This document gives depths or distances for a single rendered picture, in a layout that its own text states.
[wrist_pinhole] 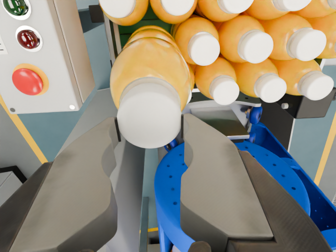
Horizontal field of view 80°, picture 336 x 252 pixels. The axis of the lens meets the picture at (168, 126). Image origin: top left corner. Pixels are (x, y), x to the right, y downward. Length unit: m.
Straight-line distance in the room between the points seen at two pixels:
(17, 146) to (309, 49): 2.00
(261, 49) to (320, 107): 0.26
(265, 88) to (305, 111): 0.20
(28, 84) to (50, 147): 1.63
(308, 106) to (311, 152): 1.77
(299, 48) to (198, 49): 0.14
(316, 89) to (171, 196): 0.29
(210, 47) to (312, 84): 0.17
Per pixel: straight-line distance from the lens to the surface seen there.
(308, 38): 0.34
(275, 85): 0.34
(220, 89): 0.31
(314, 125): 2.09
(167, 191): 0.39
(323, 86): 0.38
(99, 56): 1.45
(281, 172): 0.47
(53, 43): 0.30
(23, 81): 0.32
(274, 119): 1.65
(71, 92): 0.31
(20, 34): 0.30
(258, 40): 0.31
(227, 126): 0.44
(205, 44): 0.28
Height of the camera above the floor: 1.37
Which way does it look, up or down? 58 degrees down
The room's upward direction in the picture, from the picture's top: 174 degrees clockwise
